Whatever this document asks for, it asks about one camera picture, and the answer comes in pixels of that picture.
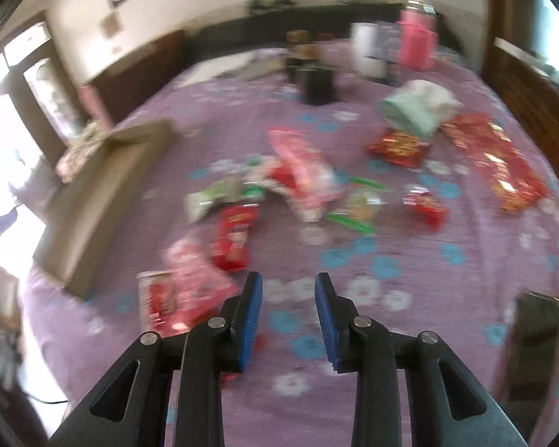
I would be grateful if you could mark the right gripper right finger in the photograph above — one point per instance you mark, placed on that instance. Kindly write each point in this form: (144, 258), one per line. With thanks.
(400, 375)

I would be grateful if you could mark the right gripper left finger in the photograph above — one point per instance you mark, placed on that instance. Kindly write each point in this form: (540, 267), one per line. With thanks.
(128, 405)

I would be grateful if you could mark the pink snack packet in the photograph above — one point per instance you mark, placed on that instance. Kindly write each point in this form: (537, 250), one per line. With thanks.
(199, 285)

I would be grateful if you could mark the red portrait snack pack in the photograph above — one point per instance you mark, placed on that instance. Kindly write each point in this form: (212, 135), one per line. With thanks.
(229, 251)

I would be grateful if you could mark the small red wangzai snack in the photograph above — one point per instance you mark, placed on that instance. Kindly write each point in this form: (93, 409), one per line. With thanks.
(426, 206)

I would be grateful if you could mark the green clear candy wrapper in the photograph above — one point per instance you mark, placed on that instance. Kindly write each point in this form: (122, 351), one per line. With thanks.
(223, 192)

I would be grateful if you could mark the clear green snack bag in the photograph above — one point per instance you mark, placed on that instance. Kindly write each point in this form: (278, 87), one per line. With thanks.
(360, 204)

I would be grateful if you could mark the large red snack pack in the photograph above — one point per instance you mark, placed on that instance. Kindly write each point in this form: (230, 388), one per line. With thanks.
(315, 182)

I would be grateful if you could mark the red double happiness candy pack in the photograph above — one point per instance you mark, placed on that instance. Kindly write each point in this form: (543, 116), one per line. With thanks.
(400, 148)

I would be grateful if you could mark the white red snack packet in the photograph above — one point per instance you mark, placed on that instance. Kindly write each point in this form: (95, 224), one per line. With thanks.
(159, 307)

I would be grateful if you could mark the black smartphone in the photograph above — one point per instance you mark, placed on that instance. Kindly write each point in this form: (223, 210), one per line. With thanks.
(534, 344)

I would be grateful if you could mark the long red gold wrapper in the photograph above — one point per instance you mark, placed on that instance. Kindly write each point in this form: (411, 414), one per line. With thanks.
(501, 164)

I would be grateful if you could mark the purple floral tablecloth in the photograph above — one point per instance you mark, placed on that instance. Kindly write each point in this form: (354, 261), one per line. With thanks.
(460, 281)

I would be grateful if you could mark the shallow cardboard box tray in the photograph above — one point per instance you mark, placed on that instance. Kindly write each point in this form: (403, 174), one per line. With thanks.
(85, 213)

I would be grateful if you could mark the mint white knit hat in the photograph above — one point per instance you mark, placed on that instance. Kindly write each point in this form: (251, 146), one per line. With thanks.
(419, 108)

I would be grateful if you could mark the brown armchair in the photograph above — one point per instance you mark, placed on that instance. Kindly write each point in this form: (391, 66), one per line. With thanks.
(120, 89)

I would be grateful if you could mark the black pen holder cup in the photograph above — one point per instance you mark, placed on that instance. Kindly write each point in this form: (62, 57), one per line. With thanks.
(317, 84)

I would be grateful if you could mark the white paper sheet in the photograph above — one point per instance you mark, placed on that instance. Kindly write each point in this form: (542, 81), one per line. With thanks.
(213, 68)

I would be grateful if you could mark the white translucent cup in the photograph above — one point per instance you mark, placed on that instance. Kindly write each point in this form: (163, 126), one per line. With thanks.
(368, 56)

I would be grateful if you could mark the pink thermos bottle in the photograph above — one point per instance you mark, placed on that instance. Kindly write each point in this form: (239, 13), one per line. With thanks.
(418, 36)

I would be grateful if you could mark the black sofa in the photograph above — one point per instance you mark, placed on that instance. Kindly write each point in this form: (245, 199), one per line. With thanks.
(269, 29)

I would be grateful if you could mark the wooden window frame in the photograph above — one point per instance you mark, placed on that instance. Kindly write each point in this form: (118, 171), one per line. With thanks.
(510, 70)

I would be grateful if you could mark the small wall plaque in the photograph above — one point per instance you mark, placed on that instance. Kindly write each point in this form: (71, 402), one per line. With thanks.
(111, 25)

